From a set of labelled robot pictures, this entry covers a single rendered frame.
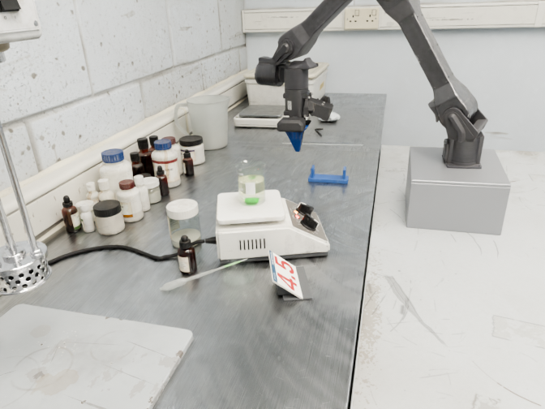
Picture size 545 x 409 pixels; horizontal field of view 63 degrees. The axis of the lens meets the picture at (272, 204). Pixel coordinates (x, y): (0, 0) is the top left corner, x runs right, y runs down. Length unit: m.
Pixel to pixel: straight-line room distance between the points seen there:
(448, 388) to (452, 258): 0.30
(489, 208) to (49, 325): 0.77
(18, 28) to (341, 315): 0.53
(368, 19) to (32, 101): 1.48
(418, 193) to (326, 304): 0.32
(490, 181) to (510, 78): 1.37
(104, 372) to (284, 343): 0.23
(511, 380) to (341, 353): 0.20
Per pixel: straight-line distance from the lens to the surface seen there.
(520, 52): 2.25
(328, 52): 2.21
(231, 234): 0.77
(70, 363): 0.66
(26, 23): 0.48
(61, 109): 1.11
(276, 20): 2.19
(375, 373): 0.61
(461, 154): 0.95
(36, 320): 0.76
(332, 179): 1.12
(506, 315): 0.75
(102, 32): 1.25
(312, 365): 0.61
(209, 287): 0.75
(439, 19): 2.14
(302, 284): 0.74
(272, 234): 0.77
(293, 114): 1.07
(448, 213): 0.92
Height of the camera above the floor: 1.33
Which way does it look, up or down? 25 degrees down
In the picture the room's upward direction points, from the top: 2 degrees counter-clockwise
